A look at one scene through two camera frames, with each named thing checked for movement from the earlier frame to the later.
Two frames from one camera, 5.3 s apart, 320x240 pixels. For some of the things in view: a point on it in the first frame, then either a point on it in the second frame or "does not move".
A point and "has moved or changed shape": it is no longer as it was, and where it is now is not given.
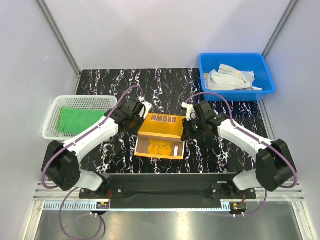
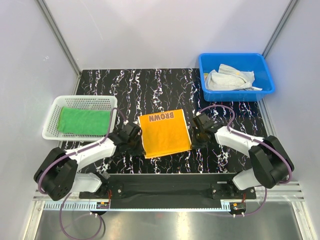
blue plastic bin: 256,62 does not move
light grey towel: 228,78 does not move
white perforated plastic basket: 101,103 does not move
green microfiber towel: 73,120 does not move
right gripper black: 187,133 → 194,142
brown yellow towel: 160,136 has moved or changed shape
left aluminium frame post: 59,35 does not move
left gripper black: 137,129 → 140,150
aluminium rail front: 41,191 does not move
